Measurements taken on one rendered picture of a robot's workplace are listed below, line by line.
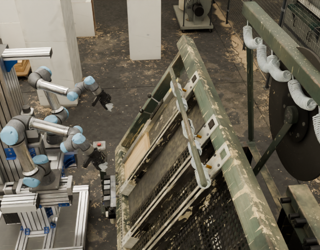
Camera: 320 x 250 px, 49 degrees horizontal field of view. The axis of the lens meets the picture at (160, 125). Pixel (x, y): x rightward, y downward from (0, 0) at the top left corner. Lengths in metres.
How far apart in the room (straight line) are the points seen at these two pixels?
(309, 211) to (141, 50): 5.34
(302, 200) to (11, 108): 2.00
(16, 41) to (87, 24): 1.56
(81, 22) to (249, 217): 6.70
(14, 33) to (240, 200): 6.00
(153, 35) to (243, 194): 5.27
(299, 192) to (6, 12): 6.00
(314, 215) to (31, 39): 4.23
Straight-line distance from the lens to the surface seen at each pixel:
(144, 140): 2.94
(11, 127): 2.50
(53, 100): 3.22
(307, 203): 1.82
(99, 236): 3.82
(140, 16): 6.45
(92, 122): 5.22
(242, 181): 1.60
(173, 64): 2.93
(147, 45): 6.67
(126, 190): 2.89
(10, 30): 7.05
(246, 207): 1.55
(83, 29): 7.85
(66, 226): 3.70
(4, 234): 3.83
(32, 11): 4.98
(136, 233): 2.51
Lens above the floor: 3.10
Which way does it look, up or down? 38 degrees down
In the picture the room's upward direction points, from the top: straight up
